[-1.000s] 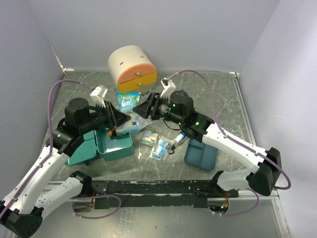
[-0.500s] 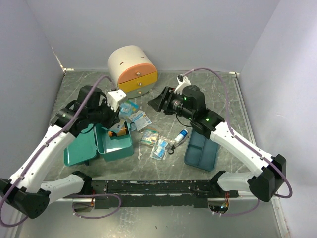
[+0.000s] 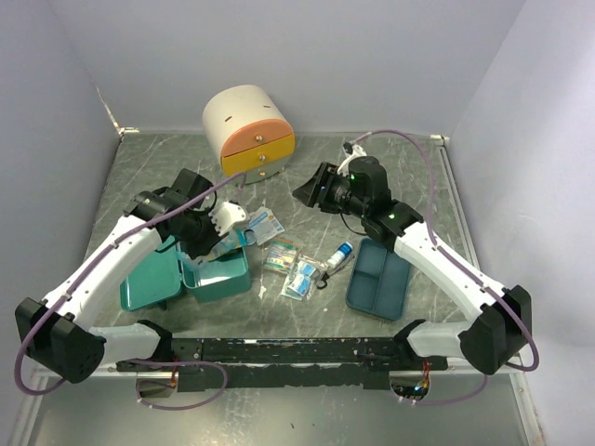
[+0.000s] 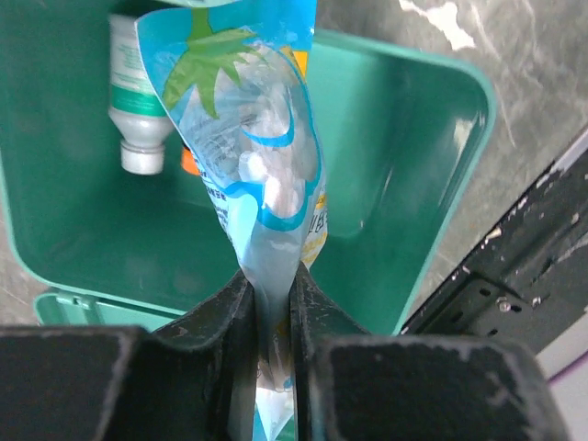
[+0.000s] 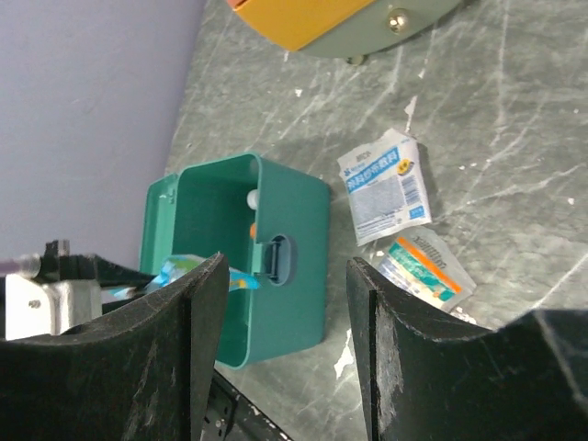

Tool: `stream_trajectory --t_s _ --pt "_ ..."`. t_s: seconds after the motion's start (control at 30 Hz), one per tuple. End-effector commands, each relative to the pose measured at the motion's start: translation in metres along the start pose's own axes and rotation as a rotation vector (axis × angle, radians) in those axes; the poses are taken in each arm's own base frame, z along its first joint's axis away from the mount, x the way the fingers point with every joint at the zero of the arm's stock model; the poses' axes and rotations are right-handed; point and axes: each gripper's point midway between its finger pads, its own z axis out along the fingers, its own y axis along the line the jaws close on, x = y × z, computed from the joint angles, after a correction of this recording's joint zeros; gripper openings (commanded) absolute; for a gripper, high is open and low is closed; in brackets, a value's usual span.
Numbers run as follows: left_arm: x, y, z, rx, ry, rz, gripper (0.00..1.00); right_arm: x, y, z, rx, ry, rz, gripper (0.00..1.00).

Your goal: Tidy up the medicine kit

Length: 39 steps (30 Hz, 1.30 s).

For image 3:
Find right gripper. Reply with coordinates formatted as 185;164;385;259
293;162;368;218

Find elastic bandage roll in bag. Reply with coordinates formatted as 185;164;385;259
326;242;354;272

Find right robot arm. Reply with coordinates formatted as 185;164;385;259
292;156;534;375

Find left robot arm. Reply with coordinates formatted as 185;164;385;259
14;169;249;393

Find white blue gauze packet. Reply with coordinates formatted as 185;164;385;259
247;206;284;246

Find blue cotton ball bag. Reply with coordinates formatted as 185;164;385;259
196;229;257;265

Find blue divided tray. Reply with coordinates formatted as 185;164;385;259
345;238;411;321

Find cotton swab packet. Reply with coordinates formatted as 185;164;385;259
262;238;301;274

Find black clip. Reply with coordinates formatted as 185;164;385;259
315;272;330;290

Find round mini drawer cabinet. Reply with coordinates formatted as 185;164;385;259
202;85;296;184

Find teal medicine box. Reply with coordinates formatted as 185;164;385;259
119;237;251;311

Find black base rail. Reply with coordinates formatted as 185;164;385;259
115;336;447;391

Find small blue white packets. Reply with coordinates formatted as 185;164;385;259
281;259;321;301

